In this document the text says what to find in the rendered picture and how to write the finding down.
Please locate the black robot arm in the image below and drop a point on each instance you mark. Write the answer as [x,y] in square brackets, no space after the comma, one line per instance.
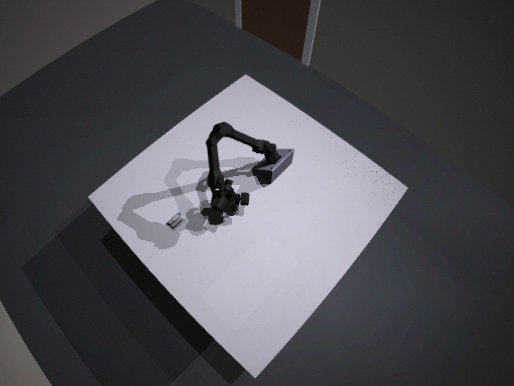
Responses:
[215,179]

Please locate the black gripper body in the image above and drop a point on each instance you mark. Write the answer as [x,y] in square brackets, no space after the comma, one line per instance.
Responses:
[244,199]

